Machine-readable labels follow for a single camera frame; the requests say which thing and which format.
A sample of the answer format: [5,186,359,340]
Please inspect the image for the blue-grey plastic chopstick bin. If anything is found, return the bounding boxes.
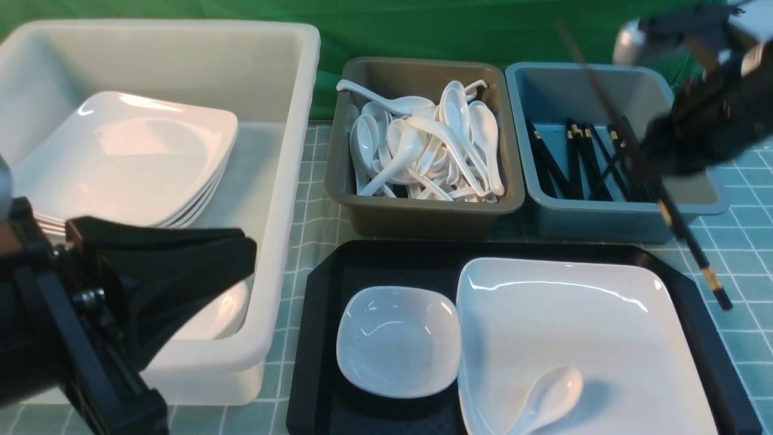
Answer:
[505,62,731,244]

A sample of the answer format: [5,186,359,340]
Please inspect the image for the teal checked tablecloth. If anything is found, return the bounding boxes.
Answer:
[168,121,772,434]

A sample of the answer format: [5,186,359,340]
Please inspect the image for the white square rice plate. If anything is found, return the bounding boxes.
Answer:
[456,258,718,434]

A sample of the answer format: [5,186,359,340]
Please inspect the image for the pile of black chopsticks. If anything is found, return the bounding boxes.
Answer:
[525,118,654,203]

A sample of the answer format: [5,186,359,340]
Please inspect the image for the white square bowl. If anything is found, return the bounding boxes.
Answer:
[336,285,462,399]

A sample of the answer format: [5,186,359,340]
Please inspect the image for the large white plastic tub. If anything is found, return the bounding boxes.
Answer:
[1,19,321,405]

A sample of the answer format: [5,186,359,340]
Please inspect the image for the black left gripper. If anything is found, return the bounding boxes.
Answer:
[1,198,257,434]

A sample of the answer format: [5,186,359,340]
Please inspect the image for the black chopstick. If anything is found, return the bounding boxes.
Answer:
[554,18,733,311]

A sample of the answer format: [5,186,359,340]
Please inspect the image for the pile of white spoons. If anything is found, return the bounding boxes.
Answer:
[336,80,505,203]

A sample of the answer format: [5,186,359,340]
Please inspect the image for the white bowl in tub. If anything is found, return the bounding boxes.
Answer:
[172,281,249,340]

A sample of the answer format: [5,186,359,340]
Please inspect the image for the stack of white plates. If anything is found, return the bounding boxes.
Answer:
[11,91,239,232]

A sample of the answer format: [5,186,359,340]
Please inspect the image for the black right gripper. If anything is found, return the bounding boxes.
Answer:
[641,42,772,177]

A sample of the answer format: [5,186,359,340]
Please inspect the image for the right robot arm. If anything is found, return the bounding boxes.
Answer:
[613,3,772,181]

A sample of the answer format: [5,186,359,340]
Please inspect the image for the green backdrop cloth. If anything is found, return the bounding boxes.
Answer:
[0,0,725,120]

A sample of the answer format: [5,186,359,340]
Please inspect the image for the white ceramic spoon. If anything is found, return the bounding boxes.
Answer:
[505,364,583,434]

